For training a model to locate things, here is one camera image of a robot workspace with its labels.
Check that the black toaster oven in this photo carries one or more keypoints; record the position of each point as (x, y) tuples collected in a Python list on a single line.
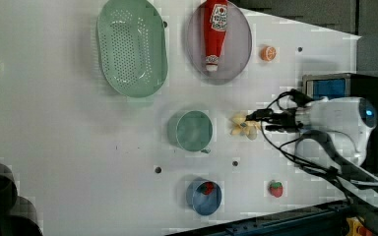
[(350, 85)]

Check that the red plush ketchup bottle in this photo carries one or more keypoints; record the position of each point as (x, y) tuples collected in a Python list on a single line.
[(215, 25)]

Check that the dark cylindrical stand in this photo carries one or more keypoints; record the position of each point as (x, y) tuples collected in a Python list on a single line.
[(18, 216)]

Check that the green mug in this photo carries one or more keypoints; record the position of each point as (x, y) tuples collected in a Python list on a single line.
[(190, 130)]

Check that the green perforated colander basket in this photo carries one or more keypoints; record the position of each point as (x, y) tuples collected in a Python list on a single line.
[(131, 44)]

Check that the red strawberry in cup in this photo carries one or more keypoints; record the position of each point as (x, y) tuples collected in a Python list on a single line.
[(206, 188)]

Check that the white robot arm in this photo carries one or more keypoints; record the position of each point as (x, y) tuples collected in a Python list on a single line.
[(341, 127)]

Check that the yellow plush peeled banana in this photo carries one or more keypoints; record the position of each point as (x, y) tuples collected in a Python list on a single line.
[(242, 127)]

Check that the plush orange slice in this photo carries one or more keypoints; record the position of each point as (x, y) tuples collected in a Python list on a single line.
[(268, 53)]

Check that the grey round plate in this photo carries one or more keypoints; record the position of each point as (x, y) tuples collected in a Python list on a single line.
[(236, 49)]

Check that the red plush strawberry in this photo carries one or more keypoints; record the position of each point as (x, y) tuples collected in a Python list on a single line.
[(276, 189)]

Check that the blue cup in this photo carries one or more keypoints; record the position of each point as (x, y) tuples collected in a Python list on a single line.
[(200, 203)]

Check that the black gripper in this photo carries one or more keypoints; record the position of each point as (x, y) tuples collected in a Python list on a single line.
[(278, 122)]

